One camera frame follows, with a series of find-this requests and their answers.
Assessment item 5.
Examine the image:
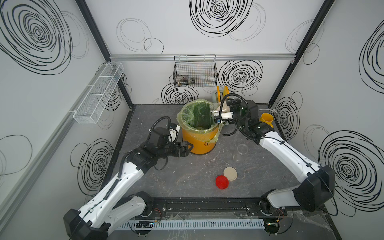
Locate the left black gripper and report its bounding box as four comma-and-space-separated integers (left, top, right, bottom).
156, 140, 194, 160

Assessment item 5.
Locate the yellow trash bin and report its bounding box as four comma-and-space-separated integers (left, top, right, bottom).
182, 128, 220, 155

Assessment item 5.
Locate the red jar lid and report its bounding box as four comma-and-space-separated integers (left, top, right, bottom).
215, 175, 229, 190

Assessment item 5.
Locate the cream jar lid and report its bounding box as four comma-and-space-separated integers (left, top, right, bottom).
223, 167, 238, 182

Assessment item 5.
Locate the cream lid oatmeal jar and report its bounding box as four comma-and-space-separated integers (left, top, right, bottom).
211, 102, 231, 116

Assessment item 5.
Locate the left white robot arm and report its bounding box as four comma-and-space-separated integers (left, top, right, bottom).
64, 116, 194, 240

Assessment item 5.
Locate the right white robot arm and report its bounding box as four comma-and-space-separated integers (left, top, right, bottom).
214, 93, 335, 216

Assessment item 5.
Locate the yellow mug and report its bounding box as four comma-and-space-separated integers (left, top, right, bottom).
260, 113, 274, 128

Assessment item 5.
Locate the right yellow toast slice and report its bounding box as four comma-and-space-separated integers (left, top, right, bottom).
222, 86, 230, 98

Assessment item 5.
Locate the yellow toast slice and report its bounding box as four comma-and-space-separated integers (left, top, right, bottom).
217, 86, 221, 103
222, 86, 230, 98

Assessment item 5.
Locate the left yellow toast slice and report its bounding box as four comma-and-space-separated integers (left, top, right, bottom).
217, 86, 221, 103

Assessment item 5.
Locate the green plastic bin liner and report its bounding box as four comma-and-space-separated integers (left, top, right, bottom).
177, 99, 222, 145

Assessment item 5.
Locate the mint green toaster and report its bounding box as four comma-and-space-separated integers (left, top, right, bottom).
212, 92, 220, 103

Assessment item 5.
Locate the dark item in basket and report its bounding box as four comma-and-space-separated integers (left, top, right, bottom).
178, 78, 196, 86

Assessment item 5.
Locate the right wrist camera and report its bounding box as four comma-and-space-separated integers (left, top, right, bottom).
214, 112, 234, 125

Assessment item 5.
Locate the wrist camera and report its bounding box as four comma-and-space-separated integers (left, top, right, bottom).
169, 123, 180, 143
214, 112, 234, 125

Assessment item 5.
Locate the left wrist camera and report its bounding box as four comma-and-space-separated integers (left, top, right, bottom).
169, 123, 180, 143

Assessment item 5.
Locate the black wire wall basket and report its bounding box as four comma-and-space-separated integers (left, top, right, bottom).
173, 55, 219, 88

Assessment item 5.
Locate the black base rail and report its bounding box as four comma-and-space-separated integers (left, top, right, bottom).
85, 197, 326, 217

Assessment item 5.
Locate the white wire wall shelf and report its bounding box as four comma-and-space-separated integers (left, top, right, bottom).
73, 62, 124, 124

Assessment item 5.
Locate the white slotted cable duct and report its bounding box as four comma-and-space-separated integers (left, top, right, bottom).
117, 219, 265, 231

